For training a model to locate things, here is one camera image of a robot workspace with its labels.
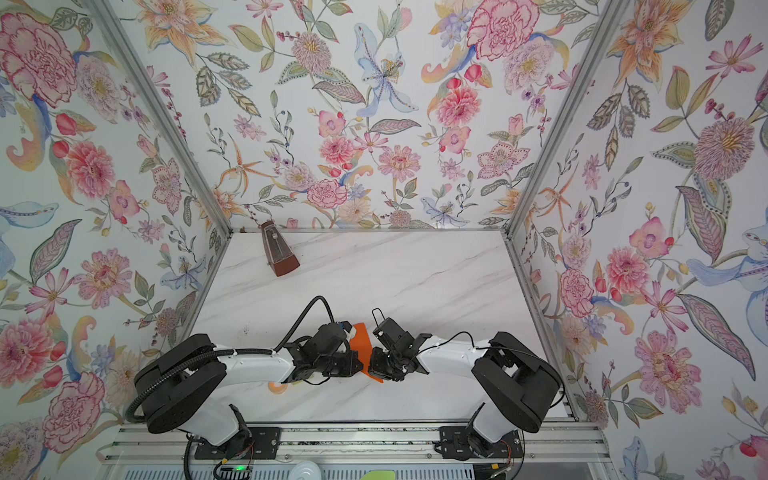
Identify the brown wooden metronome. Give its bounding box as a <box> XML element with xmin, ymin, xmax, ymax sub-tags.
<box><xmin>260</xmin><ymin>221</ymin><xmax>300</xmax><ymax>277</ymax></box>

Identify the green object at edge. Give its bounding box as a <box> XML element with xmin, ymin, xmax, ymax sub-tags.
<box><xmin>360</xmin><ymin>470</ymin><xmax>397</xmax><ymax>480</ymax></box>

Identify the aluminium front rail frame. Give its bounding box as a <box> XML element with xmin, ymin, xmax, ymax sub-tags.
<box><xmin>95</xmin><ymin>419</ymin><xmax>619</xmax><ymax>467</ymax></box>

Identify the black corrugated cable conduit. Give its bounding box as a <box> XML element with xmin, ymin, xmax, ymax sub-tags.
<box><xmin>124</xmin><ymin>295</ymin><xmax>336</xmax><ymax>425</ymax></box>

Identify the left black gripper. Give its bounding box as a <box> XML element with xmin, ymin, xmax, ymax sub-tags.
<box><xmin>315</xmin><ymin>351</ymin><xmax>368</xmax><ymax>379</ymax></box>

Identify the white round object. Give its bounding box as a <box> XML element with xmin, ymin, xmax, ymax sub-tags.
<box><xmin>288</xmin><ymin>460</ymin><xmax>323</xmax><ymax>480</ymax></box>

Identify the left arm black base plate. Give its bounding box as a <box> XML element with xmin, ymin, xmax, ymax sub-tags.
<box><xmin>194</xmin><ymin>426</ymin><xmax>282</xmax><ymax>461</ymax></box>

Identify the orange tape roll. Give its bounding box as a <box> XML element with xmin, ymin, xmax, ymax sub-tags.
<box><xmin>267</xmin><ymin>382</ymin><xmax>288</xmax><ymax>395</ymax></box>

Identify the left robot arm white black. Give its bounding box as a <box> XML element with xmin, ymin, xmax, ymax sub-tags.
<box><xmin>125</xmin><ymin>322</ymin><xmax>371</xmax><ymax>454</ymax></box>

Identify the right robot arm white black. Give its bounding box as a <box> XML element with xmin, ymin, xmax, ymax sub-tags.
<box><xmin>369</xmin><ymin>318</ymin><xmax>563</xmax><ymax>445</ymax></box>

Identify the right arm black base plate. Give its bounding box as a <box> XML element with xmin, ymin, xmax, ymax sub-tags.
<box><xmin>433</xmin><ymin>426</ymin><xmax>524</xmax><ymax>461</ymax></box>

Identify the orange square paper sheet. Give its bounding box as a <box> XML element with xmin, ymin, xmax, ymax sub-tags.
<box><xmin>350</xmin><ymin>323</ymin><xmax>384</xmax><ymax>383</ymax></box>

